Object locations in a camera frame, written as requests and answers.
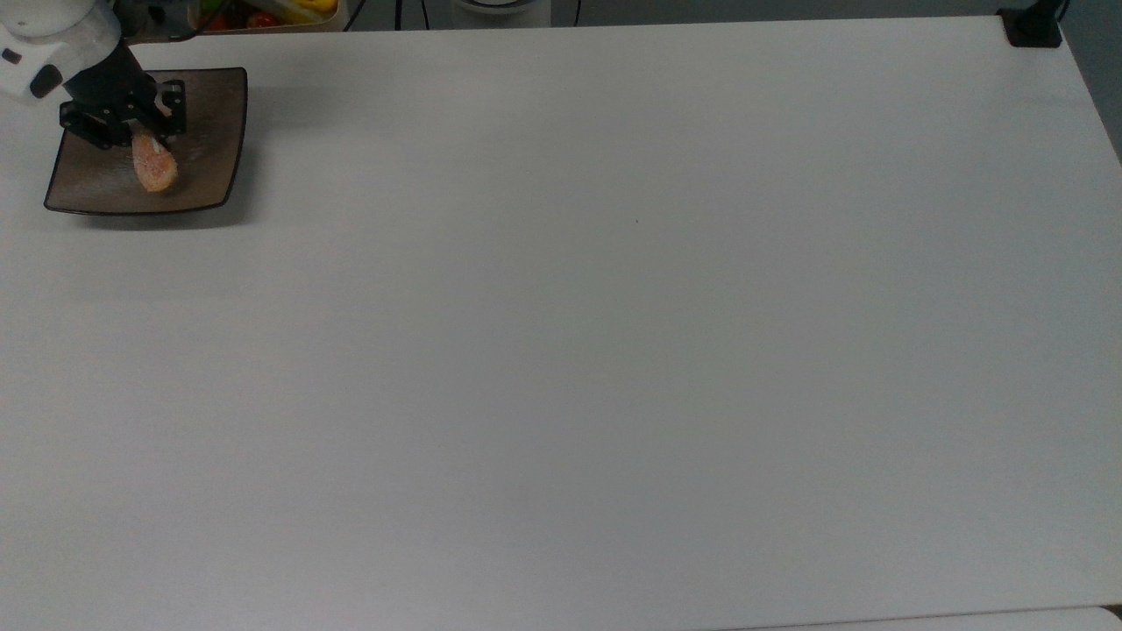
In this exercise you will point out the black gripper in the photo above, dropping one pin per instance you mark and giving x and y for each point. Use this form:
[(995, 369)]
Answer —
[(110, 83)]

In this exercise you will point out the sugared orange bread roll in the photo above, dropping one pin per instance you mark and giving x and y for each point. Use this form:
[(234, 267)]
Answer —
[(156, 166)]

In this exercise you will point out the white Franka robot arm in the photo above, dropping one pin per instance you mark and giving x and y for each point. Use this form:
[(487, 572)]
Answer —
[(53, 39)]

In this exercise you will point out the square brown ceramic plate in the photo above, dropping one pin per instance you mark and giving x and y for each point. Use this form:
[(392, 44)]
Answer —
[(206, 140)]

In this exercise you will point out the box of toy food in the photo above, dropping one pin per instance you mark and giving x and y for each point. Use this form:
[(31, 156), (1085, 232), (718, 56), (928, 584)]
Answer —
[(280, 13)]

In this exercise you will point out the white round appliance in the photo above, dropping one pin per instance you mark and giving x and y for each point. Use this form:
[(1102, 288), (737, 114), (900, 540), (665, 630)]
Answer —
[(500, 9)]

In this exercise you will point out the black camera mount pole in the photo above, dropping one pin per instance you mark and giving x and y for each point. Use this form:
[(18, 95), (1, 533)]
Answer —
[(1034, 24)]

